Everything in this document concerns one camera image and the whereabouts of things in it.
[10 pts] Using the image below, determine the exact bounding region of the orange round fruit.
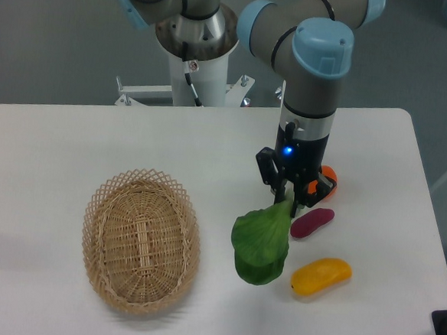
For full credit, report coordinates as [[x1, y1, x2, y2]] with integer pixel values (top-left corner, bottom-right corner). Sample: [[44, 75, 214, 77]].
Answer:
[[308, 164, 338, 200]]

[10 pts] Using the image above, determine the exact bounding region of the purple sweet potato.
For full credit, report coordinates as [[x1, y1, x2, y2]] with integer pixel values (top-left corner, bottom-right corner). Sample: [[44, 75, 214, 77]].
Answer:
[[290, 208, 335, 239]]

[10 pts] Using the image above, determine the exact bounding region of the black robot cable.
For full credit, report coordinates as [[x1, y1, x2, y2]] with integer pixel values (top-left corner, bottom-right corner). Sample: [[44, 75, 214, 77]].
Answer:
[[178, 41, 208, 108]]

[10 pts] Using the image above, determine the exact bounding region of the woven wicker basket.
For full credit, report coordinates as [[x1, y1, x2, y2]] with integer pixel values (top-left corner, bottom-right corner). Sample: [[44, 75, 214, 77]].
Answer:
[[82, 169, 201, 315]]

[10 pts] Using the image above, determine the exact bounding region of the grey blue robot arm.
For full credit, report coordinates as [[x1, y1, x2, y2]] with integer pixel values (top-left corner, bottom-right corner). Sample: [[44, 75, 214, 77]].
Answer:
[[119, 0, 387, 209]]

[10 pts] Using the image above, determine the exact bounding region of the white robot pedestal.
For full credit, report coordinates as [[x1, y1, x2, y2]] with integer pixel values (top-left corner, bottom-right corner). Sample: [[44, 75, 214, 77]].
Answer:
[[113, 0, 293, 117]]

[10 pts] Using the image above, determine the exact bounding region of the yellow mango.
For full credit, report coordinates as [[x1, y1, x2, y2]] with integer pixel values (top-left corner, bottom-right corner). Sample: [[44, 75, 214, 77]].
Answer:
[[290, 258, 353, 297]]

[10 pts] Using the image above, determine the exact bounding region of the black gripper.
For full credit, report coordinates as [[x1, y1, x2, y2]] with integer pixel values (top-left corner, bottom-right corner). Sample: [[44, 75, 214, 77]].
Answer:
[[256, 126, 334, 218]]

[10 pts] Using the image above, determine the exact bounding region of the green leafy vegetable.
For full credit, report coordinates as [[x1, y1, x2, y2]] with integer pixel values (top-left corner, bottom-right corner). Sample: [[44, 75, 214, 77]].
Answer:
[[230, 195, 298, 286]]

